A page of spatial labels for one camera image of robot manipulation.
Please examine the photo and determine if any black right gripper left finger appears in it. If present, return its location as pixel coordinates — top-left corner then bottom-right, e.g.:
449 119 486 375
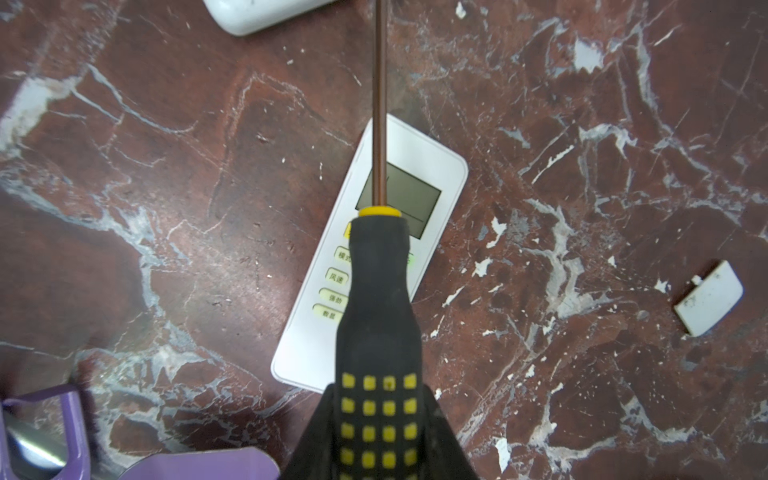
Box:
279 384 336 480

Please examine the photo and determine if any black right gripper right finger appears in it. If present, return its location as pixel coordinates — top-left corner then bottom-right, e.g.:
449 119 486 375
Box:
422 385 479 480

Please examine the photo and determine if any black yellow screwdriver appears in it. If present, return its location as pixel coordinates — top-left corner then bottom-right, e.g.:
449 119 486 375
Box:
333 1 423 479

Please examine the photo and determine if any white air conditioner remote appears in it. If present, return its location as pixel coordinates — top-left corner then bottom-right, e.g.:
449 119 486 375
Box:
271 116 469 392

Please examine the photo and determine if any white battery cover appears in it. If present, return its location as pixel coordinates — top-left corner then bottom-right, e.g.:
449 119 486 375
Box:
673 260 744 337

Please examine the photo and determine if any white remote with red buttons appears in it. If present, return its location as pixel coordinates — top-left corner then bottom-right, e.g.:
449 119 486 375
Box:
203 0 334 37

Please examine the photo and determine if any purple garden shovel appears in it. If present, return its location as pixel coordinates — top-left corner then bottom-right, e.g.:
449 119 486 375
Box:
119 447 280 480

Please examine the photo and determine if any purple garden fork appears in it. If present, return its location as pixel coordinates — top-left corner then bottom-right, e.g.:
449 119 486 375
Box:
1 384 92 479

